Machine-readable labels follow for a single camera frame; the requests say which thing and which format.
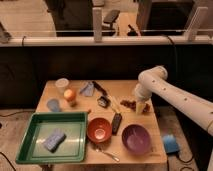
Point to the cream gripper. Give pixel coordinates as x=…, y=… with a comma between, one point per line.
x=140, y=106

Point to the dark red grape bunch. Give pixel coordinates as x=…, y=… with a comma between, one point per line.
x=132, y=105

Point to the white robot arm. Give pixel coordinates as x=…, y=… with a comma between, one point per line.
x=197, y=109

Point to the purple bowl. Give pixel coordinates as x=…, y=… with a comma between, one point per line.
x=136, y=139

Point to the red bowl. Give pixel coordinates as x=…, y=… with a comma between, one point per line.
x=99, y=130

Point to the black rectangular remote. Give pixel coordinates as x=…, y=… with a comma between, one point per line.
x=116, y=123

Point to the wooden chopstick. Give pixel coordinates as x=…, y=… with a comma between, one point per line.
x=113, y=104

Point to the small black clip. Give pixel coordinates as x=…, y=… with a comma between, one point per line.
x=103, y=101

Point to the blue foot pedal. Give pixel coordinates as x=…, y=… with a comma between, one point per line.
x=170, y=144

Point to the blue folded cloth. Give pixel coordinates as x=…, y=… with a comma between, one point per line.
x=87, y=90

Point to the metal spoon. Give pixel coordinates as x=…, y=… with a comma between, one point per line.
x=98, y=149

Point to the orange apple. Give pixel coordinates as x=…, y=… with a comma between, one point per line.
x=69, y=94

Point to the black office chair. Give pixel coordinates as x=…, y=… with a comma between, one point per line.
x=109, y=20

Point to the clear plastic cup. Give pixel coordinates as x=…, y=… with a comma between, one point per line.
x=62, y=84

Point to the light blue lid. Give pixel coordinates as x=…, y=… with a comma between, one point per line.
x=53, y=105

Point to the blue sponge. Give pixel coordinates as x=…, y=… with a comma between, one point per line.
x=52, y=142

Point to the green plastic tray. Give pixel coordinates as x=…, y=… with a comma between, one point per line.
x=41, y=125

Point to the black handled brush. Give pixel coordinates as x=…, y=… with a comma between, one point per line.
x=99, y=88

